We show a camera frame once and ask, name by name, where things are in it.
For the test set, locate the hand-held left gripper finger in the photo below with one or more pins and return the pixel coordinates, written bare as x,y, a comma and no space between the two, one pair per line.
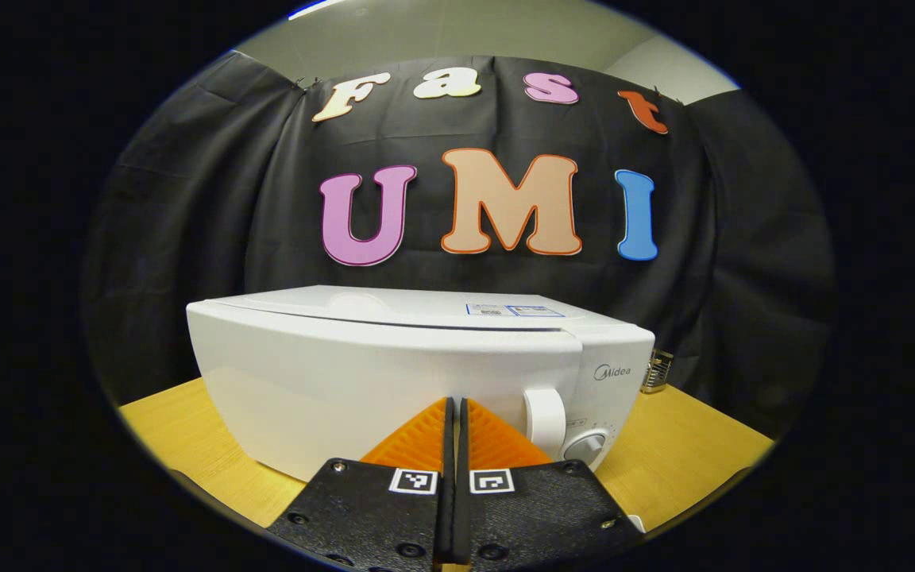
462,516
445,516

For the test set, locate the white microwave oven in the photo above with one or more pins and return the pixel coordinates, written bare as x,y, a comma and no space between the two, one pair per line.
346,373

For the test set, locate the clear glass cup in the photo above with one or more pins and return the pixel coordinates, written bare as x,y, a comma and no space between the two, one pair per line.
656,372

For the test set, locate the black backdrop cloth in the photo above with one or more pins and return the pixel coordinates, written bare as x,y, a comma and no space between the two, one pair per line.
743,238

